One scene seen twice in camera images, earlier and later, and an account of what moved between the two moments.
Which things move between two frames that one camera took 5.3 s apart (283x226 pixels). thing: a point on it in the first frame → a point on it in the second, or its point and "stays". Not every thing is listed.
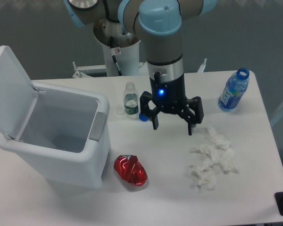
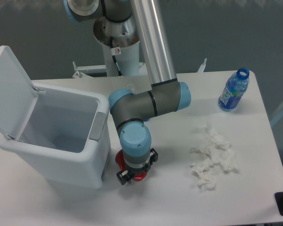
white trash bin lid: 13,96 stays
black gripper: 170,96 → 123,176
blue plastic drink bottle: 236,86 stays
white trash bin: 67,138 stays
